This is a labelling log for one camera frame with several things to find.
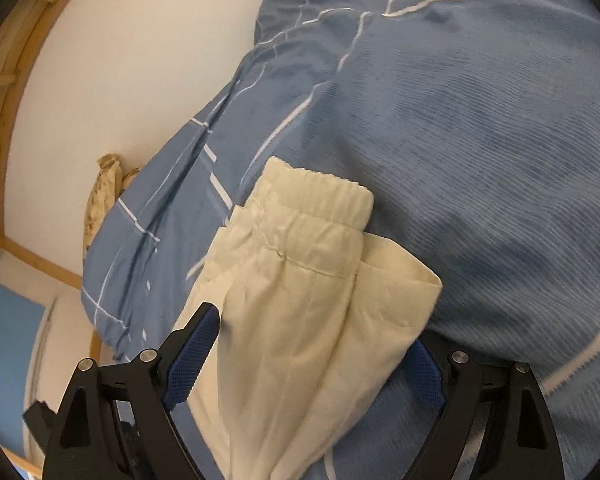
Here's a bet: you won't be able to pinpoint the blue window blind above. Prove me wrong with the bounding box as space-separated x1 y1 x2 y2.
0 272 49 457

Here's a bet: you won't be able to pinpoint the patterned beige pillow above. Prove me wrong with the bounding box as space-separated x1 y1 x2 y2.
82 152 143 257

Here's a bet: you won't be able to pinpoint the cream pants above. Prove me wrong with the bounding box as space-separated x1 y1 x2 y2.
184 156 443 480

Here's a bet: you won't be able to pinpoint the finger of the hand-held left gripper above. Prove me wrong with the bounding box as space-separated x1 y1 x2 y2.
22 399 57 433

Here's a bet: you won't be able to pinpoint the white window sill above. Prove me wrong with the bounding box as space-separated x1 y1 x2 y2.
24 295 61 411

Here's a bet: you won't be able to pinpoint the blue checked blanket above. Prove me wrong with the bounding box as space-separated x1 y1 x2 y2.
80 0 600 480

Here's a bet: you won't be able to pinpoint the wooden bunk bed frame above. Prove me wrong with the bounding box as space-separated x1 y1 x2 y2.
0 0 105 476

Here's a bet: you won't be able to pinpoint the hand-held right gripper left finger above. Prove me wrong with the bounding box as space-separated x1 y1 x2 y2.
44 302 219 480

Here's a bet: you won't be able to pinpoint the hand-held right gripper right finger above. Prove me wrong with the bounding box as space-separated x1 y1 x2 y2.
405 331 565 480

